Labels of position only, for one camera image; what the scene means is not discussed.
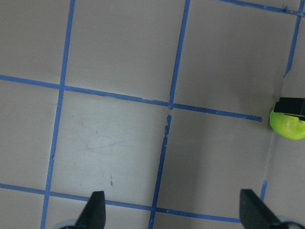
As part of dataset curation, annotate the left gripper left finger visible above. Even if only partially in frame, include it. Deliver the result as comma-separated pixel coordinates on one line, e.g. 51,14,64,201
72,191,106,229

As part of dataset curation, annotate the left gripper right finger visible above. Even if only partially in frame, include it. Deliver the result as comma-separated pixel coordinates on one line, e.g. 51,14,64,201
239,189,285,229

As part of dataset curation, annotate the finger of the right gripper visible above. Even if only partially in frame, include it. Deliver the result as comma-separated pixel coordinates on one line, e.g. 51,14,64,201
274,97,305,121

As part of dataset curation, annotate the green apple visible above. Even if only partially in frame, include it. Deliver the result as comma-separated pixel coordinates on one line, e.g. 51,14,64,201
269,110,305,140

